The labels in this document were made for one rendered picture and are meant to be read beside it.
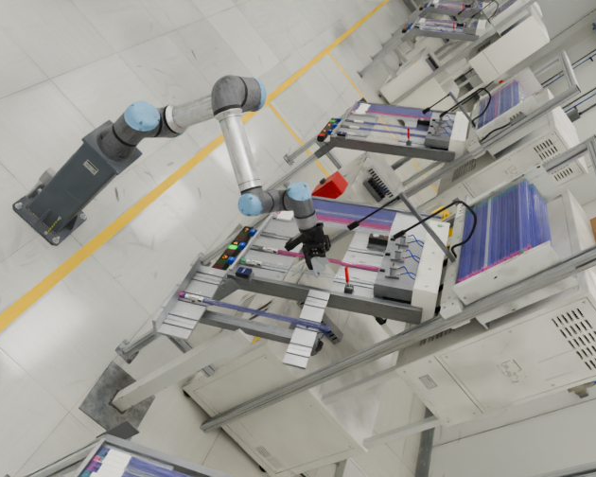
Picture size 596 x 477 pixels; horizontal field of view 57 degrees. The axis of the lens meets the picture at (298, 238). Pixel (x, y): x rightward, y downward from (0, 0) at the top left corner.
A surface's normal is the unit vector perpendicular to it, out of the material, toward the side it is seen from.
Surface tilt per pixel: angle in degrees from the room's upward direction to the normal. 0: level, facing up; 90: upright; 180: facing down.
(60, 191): 90
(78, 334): 0
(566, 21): 90
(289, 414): 90
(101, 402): 0
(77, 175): 90
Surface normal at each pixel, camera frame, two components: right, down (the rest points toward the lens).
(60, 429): 0.70, -0.46
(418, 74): -0.31, 0.50
